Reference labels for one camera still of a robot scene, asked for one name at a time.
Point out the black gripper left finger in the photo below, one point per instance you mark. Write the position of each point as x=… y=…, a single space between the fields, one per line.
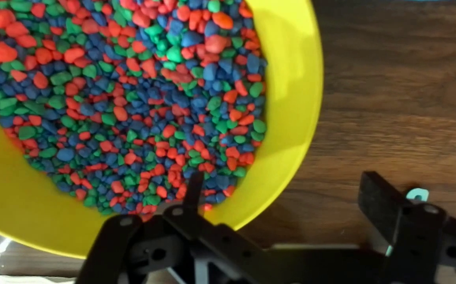
x=133 y=246

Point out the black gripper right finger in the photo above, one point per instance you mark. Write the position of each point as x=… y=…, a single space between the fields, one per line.
x=411 y=230

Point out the yellow bowl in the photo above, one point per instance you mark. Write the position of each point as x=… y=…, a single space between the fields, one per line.
x=285 y=131

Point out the round dark wood table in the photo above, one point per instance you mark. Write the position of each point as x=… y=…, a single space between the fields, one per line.
x=402 y=88

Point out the coloured gravel pebbles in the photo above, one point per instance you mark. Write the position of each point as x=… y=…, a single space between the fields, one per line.
x=122 y=99

